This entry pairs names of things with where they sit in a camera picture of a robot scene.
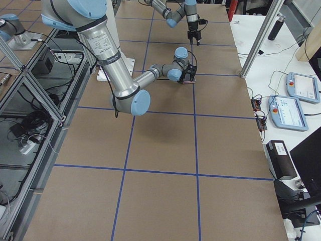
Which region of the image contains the black water bottle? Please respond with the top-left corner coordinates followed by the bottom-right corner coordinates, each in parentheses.
top-left (267, 15), bottom-right (286, 41)

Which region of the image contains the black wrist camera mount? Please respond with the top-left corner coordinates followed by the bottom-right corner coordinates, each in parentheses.
top-left (198, 19), bottom-right (208, 25)

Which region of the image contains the black box with label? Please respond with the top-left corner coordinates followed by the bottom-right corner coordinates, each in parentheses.
top-left (266, 140), bottom-right (297, 180)

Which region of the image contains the pink towel with grey back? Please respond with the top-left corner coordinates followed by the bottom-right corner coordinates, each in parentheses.
top-left (182, 79), bottom-right (196, 84)

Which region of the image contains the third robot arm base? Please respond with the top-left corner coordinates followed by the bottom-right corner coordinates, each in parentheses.
top-left (1, 14), bottom-right (42, 51)

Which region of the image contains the far teach pendant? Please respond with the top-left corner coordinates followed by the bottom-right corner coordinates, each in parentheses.
top-left (286, 72), bottom-right (320, 103)

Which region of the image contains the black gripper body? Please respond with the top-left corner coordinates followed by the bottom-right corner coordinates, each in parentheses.
top-left (179, 64), bottom-right (197, 82)
top-left (188, 21), bottom-right (201, 38)

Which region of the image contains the aluminium frame post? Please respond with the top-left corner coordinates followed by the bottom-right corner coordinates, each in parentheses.
top-left (240, 0), bottom-right (285, 79)

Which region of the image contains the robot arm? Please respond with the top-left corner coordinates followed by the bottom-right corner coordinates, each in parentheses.
top-left (42, 1), bottom-right (197, 115)
top-left (138, 0), bottom-right (208, 46)

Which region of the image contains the aluminium frame rail structure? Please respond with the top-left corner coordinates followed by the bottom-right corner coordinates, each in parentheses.
top-left (1, 30), bottom-right (91, 240)

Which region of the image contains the teach pendant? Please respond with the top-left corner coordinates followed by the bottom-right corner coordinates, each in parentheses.
top-left (286, 72), bottom-right (320, 103)
top-left (269, 95), bottom-right (308, 132)

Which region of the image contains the near teach pendant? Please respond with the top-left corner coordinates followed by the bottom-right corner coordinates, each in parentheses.
top-left (269, 95), bottom-right (308, 132)

